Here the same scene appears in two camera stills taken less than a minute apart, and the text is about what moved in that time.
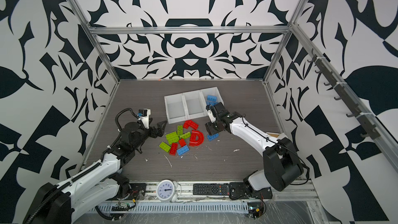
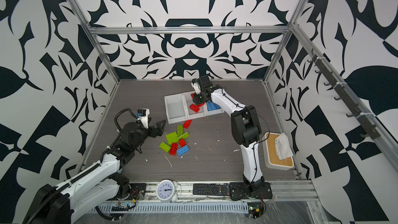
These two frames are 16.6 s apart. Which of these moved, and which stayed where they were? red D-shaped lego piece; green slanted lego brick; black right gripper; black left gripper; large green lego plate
Moved: red D-shaped lego piece; black right gripper
Stayed: green slanted lego brick; large green lego plate; black left gripper
